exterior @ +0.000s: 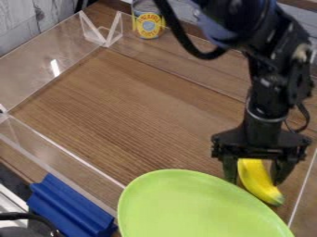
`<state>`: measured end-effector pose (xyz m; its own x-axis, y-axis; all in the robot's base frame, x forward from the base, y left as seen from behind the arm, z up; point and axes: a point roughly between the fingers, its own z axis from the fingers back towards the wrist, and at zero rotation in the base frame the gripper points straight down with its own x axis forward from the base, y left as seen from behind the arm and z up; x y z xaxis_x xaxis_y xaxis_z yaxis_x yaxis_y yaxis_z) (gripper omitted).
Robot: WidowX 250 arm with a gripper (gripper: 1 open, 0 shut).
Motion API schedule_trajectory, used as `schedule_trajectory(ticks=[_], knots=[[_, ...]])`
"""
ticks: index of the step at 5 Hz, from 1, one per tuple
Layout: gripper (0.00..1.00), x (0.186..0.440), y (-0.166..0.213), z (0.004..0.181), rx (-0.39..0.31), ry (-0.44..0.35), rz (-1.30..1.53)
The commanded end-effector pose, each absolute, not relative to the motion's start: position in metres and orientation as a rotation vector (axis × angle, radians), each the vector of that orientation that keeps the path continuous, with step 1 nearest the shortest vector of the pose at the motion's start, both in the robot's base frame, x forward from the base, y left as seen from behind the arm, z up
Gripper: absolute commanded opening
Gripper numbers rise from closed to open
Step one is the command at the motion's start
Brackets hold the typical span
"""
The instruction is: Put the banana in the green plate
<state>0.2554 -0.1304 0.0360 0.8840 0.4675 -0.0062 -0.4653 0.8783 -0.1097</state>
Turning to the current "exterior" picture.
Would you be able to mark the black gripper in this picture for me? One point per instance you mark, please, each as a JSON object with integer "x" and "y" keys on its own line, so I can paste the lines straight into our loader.
{"x": 259, "y": 138}

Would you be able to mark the yellow banana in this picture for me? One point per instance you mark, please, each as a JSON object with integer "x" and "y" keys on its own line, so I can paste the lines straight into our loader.
{"x": 256, "y": 182}

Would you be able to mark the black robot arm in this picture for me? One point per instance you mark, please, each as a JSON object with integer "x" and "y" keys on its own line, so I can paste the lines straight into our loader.
{"x": 274, "y": 42}

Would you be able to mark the green plate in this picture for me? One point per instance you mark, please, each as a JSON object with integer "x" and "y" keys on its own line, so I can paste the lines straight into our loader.
{"x": 183, "y": 203}

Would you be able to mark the blue plastic block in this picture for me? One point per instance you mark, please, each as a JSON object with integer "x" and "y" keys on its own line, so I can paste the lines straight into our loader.
{"x": 76, "y": 216}

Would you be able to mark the yellow labelled tin can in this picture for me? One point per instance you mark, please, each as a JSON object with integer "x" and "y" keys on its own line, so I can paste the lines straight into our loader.
{"x": 147, "y": 21}

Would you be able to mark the clear acrylic corner bracket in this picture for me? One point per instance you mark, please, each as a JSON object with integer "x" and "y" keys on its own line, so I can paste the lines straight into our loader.
{"x": 101, "y": 35}

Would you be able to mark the clear acrylic wall panels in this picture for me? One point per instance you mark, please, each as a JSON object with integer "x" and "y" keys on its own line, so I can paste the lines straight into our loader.
{"x": 119, "y": 110}

